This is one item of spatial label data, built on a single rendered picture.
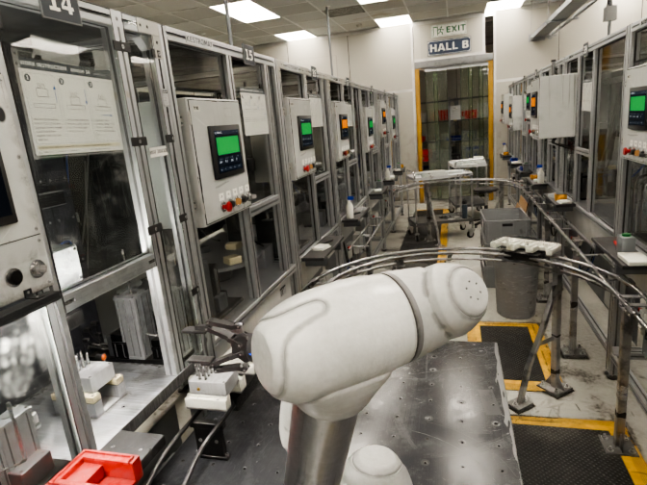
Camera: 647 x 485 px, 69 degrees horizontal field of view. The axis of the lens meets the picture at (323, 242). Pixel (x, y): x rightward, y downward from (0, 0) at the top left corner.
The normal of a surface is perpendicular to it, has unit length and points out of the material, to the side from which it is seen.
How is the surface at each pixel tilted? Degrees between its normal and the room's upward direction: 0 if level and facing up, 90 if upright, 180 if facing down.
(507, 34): 90
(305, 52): 90
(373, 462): 6
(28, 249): 90
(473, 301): 57
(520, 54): 90
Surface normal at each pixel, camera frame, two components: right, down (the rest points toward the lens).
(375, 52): -0.26, 0.26
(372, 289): 0.12, -0.80
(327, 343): 0.22, -0.21
